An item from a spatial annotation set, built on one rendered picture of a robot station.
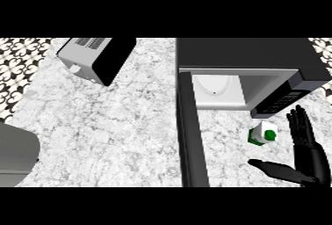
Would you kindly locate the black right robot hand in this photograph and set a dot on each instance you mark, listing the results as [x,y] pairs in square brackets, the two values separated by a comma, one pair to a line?
[310,152]

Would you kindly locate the white and green milk carton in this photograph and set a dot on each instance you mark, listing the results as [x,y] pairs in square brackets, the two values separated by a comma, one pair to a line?
[261,134]

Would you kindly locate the black microwave door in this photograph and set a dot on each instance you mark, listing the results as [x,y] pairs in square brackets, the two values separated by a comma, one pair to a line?
[190,137]

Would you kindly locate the black microwave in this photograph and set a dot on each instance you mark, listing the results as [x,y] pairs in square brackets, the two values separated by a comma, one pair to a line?
[246,57]

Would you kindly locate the silver and black toaster oven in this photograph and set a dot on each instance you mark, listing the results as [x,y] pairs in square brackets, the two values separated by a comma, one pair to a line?
[94,58]

